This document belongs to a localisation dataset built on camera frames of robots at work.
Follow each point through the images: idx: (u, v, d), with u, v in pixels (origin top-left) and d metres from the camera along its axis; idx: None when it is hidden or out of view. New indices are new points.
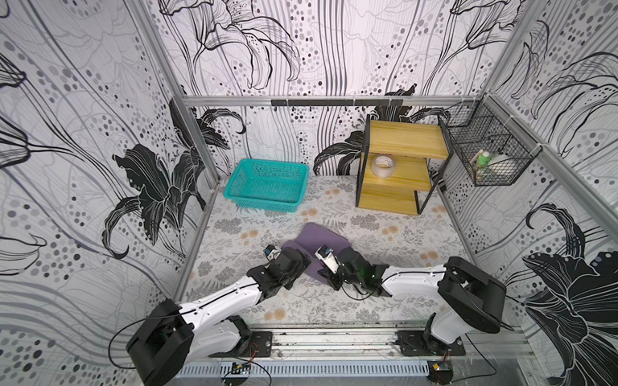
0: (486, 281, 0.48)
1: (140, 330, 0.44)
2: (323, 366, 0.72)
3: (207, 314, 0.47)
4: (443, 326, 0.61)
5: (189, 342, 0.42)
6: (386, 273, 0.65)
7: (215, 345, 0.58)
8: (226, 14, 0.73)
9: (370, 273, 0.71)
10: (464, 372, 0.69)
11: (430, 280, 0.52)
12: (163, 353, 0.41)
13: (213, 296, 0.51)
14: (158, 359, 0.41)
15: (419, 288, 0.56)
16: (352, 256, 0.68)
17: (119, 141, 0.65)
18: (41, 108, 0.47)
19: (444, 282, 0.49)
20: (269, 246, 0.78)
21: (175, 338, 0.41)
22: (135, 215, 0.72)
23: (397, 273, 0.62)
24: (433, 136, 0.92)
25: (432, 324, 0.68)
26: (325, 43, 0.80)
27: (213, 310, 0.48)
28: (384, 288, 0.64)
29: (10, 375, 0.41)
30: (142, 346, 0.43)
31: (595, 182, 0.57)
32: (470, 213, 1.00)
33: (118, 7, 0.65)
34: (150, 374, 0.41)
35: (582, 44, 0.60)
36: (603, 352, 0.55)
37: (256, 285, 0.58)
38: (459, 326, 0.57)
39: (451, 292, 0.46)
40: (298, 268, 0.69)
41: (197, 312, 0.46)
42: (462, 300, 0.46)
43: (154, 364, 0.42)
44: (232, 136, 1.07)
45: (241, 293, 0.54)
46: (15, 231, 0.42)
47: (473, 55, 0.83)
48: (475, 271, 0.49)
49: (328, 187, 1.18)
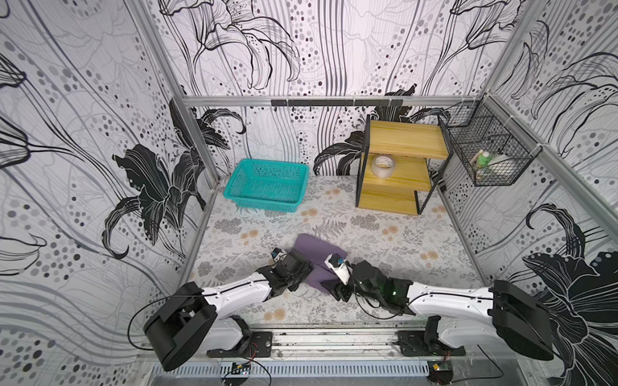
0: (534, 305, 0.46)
1: (161, 309, 0.46)
2: (323, 366, 0.72)
3: (224, 300, 0.49)
4: (460, 335, 0.59)
5: (212, 320, 0.44)
6: (413, 293, 0.59)
7: (220, 338, 0.58)
8: (226, 14, 0.73)
9: (390, 288, 0.66)
10: (464, 372, 0.69)
11: (475, 306, 0.48)
12: (187, 330, 0.43)
13: (232, 285, 0.54)
14: (183, 335, 0.42)
15: (456, 310, 0.52)
16: (369, 273, 0.61)
17: (119, 141, 0.65)
18: (41, 108, 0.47)
19: (496, 310, 0.45)
20: (275, 248, 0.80)
21: (198, 316, 0.43)
22: (135, 215, 0.72)
23: (428, 294, 0.56)
24: (434, 136, 0.92)
25: (440, 330, 0.66)
26: (325, 43, 0.80)
27: (232, 296, 0.51)
28: (410, 309, 0.60)
29: (10, 375, 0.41)
30: (161, 326, 0.44)
31: (595, 182, 0.57)
32: (470, 213, 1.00)
33: (118, 7, 0.65)
34: (172, 350, 0.42)
35: (582, 44, 0.60)
36: (603, 353, 0.55)
37: (267, 282, 0.61)
38: (477, 338, 0.56)
39: (508, 321, 0.43)
40: (303, 269, 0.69)
41: (218, 296, 0.49)
42: (522, 331, 0.42)
43: (178, 341, 0.42)
44: (232, 136, 1.07)
45: (255, 286, 0.57)
46: (15, 232, 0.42)
47: (473, 56, 0.83)
48: (522, 294, 0.46)
49: (328, 187, 1.18)
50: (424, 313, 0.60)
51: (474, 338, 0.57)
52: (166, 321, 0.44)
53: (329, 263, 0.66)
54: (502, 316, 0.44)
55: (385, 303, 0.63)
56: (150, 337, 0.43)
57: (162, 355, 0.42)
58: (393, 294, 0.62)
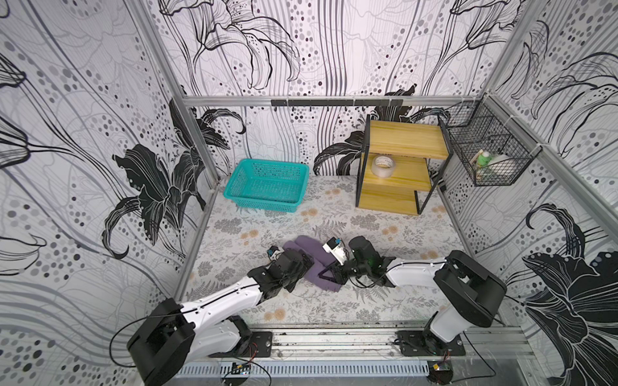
0: (485, 277, 0.49)
1: (141, 328, 0.44)
2: (323, 366, 0.72)
3: (207, 314, 0.47)
4: (442, 322, 0.62)
5: (191, 340, 0.43)
6: (391, 264, 0.68)
7: (216, 344, 0.58)
8: (226, 14, 0.73)
9: (378, 262, 0.74)
10: (463, 372, 0.69)
11: (429, 268, 0.55)
12: (164, 351, 0.41)
13: (215, 295, 0.51)
14: (160, 358, 0.41)
15: (419, 277, 0.58)
16: (363, 244, 0.71)
17: (119, 141, 0.65)
18: (41, 108, 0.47)
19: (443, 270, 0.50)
20: (272, 248, 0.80)
21: (176, 336, 0.42)
22: (134, 215, 0.72)
23: (401, 264, 0.65)
24: (433, 136, 0.92)
25: (432, 321, 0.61)
26: (325, 43, 0.80)
27: (213, 308, 0.49)
28: (387, 277, 0.68)
29: (10, 375, 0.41)
30: (142, 345, 0.43)
31: (595, 182, 0.57)
32: (470, 213, 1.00)
33: (118, 7, 0.65)
34: (150, 371, 0.41)
35: (582, 44, 0.60)
36: (603, 353, 0.55)
37: (257, 286, 0.58)
38: (455, 325, 0.58)
39: (447, 280, 0.48)
40: (299, 268, 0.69)
41: (198, 311, 0.46)
42: (455, 289, 0.47)
43: (156, 362, 0.41)
44: (232, 136, 1.07)
45: (241, 294, 0.54)
46: (15, 231, 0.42)
47: (474, 56, 0.83)
48: (476, 266, 0.50)
49: (328, 187, 1.18)
50: (400, 282, 0.65)
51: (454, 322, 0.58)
52: (146, 340, 0.44)
53: (327, 244, 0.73)
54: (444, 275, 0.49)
55: (368, 268, 0.76)
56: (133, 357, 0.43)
57: (142, 375, 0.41)
58: (379, 267, 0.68)
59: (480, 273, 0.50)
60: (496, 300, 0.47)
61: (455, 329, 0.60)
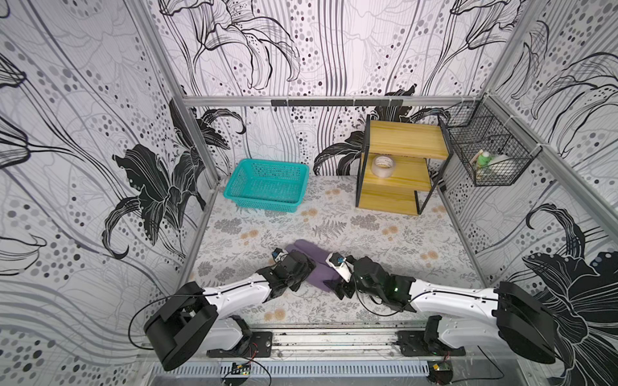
0: (537, 308, 0.46)
1: (161, 308, 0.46)
2: (323, 366, 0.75)
3: (225, 300, 0.49)
4: (460, 336, 0.60)
5: (212, 321, 0.44)
6: (414, 290, 0.59)
7: (220, 338, 0.58)
8: (226, 14, 0.73)
9: (393, 285, 0.66)
10: (464, 372, 0.69)
11: (479, 307, 0.48)
12: (188, 330, 0.43)
13: (234, 285, 0.54)
14: (183, 335, 0.43)
15: (461, 310, 0.51)
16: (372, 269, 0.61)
17: (119, 141, 0.65)
18: (41, 109, 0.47)
19: (499, 312, 0.45)
20: (278, 248, 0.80)
21: (199, 316, 0.43)
22: (135, 215, 0.72)
23: (430, 292, 0.56)
24: (434, 137, 0.92)
25: (441, 330, 0.65)
26: (325, 43, 0.80)
27: (232, 296, 0.51)
28: (413, 305, 0.59)
29: (10, 375, 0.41)
30: (162, 325, 0.44)
31: (595, 182, 0.57)
32: (470, 213, 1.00)
33: (118, 7, 0.65)
34: (173, 350, 0.42)
35: (582, 44, 0.60)
36: (603, 353, 0.55)
37: (267, 283, 0.61)
38: (479, 341, 0.57)
39: (512, 325, 0.42)
40: (303, 269, 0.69)
41: (219, 296, 0.49)
42: (524, 334, 0.42)
43: (179, 339, 0.42)
44: (232, 136, 1.07)
45: (256, 287, 0.58)
46: (15, 232, 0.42)
47: (473, 56, 0.83)
48: (527, 297, 0.46)
49: (328, 187, 1.18)
50: (424, 309, 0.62)
51: (477, 340, 0.57)
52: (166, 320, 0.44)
53: (330, 262, 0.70)
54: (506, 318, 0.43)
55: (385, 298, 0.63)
56: (150, 336, 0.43)
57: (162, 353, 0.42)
58: (394, 291, 0.62)
59: (532, 303, 0.46)
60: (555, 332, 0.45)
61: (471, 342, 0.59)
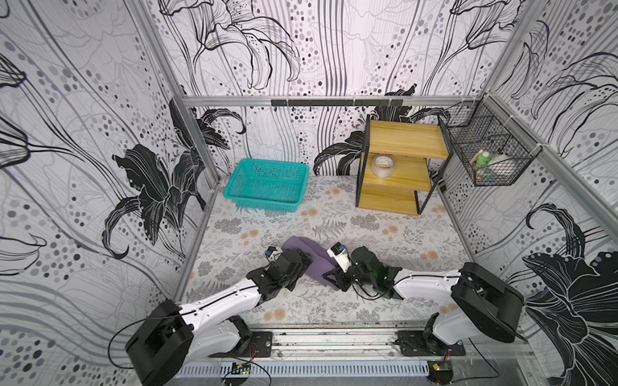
0: (501, 289, 0.47)
1: (140, 330, 0.44)
2: (323, 366, 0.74)
3: (206, 315, 0.47)
4: (447, 325, 0.61)
5: (189, 341, 0.42)
6: (398, 277, 0.65)
7: (215, 345, 0.58)
8: (226, 14, 0.73)
9: (383, 273, 0.71)
10: (463, 372, 0.69)
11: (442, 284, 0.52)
12: (164, 353, 0.41)
13: (216, 297, 0.52)
14: (160, 358, 0.41)
15: (432, 291, 0.56)
16: (365, 256, 0.68)
17: (119, 141, 0.65)
18: (41, 108, 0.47)
19: (459, 285, 0.48)
20: (271, 248, 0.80)
21: (175, 338, 0.42)
22: (135, 215, 0.72)
23: (410, 277, 0.61)
24: (433, 136, 0.92)
25: (434, 324, 0.67)
26: (325, 43, 0.80)
27: (212, 310, 0.49)
28: (397, 291, 0.65)
29: (10, 375, 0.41)
30: (142, 346, 0.44)
31: (595, 182, 0.57)
32: (470, 213, 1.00)
33: (118, 7, 0.65)
34: (151, 371, 0.41)
35: (582, 44, 0.60)
36: (603, 353, 0.55)
37: (256, 287, 0.59)
38: (467, 330, 0.56)
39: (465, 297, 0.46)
40: (298, 269, 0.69)
41: (197, 313, 0.47)
42: (476, 305, 0.45)
43: (156, 363, 0.41)
44: (232, 136, 1.07)
45: (240, 295, 0.54)
46: (15, 232, 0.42)
47: (473, 56, 0.83)
48: (492, 278, 0.48)
49: (328, 187, 1.18)
50: (409, 294, 0.63)
51: (465, 330, 0.56)
52: (145, 342, 0.44)
53: (331, 250, 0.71)
54: (462, 291, 0.47)
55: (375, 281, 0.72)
56: (132, 357, 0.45)
57: (142, 375, 0.42)
58: (385, 279, 0.68)
59: (497, 285, 0.48)
60: (516, 311, 0.45)
61: (460, 333, 0.59)
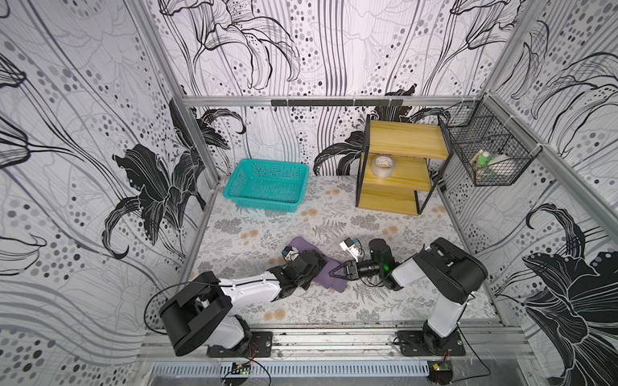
0: (462, 257, 0.54)
1: (179, 293, 0.47)
2: (323, 366, 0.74)
3: (238, 293, 0.49)
4: (438, 314, 0.64)
5: (227, 311, 0.45)
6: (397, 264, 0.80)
7: (224, 334, 0.58)
8: (226, 14, 0.73)
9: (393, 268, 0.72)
10: (464, 372, 0.69)
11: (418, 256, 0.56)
12: (201, 318, 0.44)
13: (250, 279, 0.56)
14: (196, 324, 0.43)
15: (413, 268, 0.64)
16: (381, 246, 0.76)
17: (119, 141, 0.65)
18: (41, 108, 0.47)
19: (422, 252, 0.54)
20: (287, 248, 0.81)
21: (213, 305, 0.44)
22: (135, 215, 0.72)
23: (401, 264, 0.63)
24: (433, 136, 0.92)
25: (431, 316, 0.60)
26: (325, 43, 0.80)
27: (245, 289, 0.52)
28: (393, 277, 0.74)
29: (10, 375, 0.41)
30: (177, 311, 0.45)
31: (595, 182, 0.57)
32: (470, 213, 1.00)
33: (118, 7, 0.65)
34: (186, 336, 0.43)
35: (582, 44, 0.60)
36: (603, 353, 0.55)
37: (277, 281, 0.62)
38: (448, 314, 0.60)
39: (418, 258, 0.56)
40: (313, 273, 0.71)
41: (233, 289, 0.50)
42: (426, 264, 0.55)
43: (192, 328, 0.43)
44: (232, 136, 1.07)
45: (267, 284, 0.59)
46: (15, 231, 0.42)
47: (473, 56, 0.83)
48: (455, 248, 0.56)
49: (328, 187, 1.18)
50: (405, 281, 0.70)
51: (447, 314, 0.60)
52: (182, 307, 0.46)
53: (344, 244, 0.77)
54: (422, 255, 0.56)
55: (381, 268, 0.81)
56: (167, 320, 0.45)
57: (175, 339, 0.43)
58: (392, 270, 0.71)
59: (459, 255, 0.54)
60: (470, 276, 0.50)
61: (450, 321, 0.60)
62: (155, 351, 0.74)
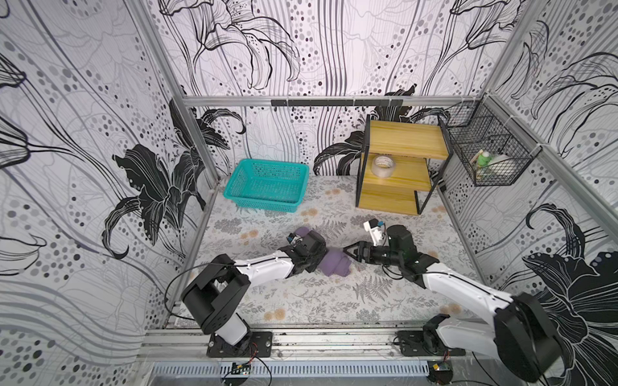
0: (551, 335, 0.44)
1: (198, 277, 0.48)
2: (323, 366, 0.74)
3: (254, 272, 0.51)
4: (456, 333, 0.60)
5: (245, 288, 0.47)
6: (435, 268, 0.60)
7: (229, 330, 0.59)
8: (226, 14, 0.73)
9: (414, 257, 0.69)
10: (464, 373, 0.69)
11: (484, 293, 0.49)
12: (223, 297, 0.45)
13: (261, 258, 0.57)
14: (219, 302, 0.45)
15: (466, 298, 0.52)
16: (401, 234, 0.66)
17: (119, 141, 0.65)
18: (41, 108, 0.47)
19: (505, 311, 0.44)
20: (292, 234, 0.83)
21: (233, 284, 0.46)
22: (134, 215, 0.72)
23: (448, 274, 0.57)
24: (434, 136, 0.92)
25: (442, 324, 0.66)
26: (325, 43, 0.80)
27: (261, 268, 0.54)
28: (422, 277, 0.62)
29: (10, 375, 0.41)
30: (198, 294, 0.47)
31: (595, 182, 0.57)
32: (470, 213, 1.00)
33: (118, 7, 0.65)
34: (211, 314, 0.45)
35: (582, 44, 0.60)
36: (603, 353, 0.55)
37: (289, 258, 0.64)
38: (472, 343, 0.56)
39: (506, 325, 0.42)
40: (321, 248, 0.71)
41: (249, 267, 0.51)
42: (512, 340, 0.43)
43: (216, 307, 0.45)
44: (232, 136, 1.07)
45: (280, 261, 0.60)
46: (15, 232, 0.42)
47: (473, 56, 0.83)
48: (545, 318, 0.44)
49: (327, 188, 1.18)
50: (434, 288, 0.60)
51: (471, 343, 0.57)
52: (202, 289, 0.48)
53: (368, 223, 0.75)
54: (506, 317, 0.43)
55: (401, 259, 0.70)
56: (190, 303, 0.47)
57: (200, 319, 0.45)
58: (414, 262, 0.65)
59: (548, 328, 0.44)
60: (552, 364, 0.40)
61: (466, 345, 0.59)
62: (156, 350, 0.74)
